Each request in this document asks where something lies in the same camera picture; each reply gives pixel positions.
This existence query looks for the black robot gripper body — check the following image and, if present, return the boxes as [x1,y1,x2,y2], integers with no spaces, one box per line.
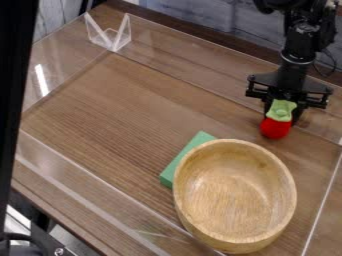
[246,72,334,109]

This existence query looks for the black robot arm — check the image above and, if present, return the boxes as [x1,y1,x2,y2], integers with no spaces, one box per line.
[246,0,340,124]

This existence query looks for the red felt fruit green leaves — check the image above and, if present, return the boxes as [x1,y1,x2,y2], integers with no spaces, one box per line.
[259,99,297,139]

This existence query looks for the round wooden bowl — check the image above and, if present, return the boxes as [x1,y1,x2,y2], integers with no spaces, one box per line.
[173,139,298,254]

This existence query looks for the clear acrylic tray wall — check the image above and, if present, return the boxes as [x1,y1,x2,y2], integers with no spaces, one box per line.
[12,7,342,256]

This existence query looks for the black metal mount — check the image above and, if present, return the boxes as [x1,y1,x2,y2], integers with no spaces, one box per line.
[0,223,78,256]

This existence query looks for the green foam block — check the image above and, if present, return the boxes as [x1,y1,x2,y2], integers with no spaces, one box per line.
[159,130,218,190]

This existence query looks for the black vertical post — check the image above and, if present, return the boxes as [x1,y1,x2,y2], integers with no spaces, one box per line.
[0,0,39,241]

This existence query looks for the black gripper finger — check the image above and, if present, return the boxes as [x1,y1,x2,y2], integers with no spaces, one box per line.
[293,102,308,124]
[265,99,274,115]

